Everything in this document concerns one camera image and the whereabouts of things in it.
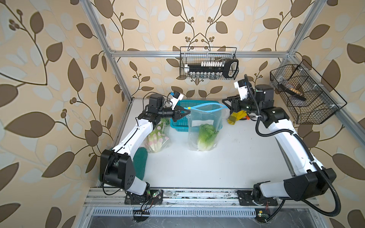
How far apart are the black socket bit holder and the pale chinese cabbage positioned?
1.04ft

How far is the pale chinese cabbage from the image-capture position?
83cm

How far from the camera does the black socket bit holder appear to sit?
0.83 meters
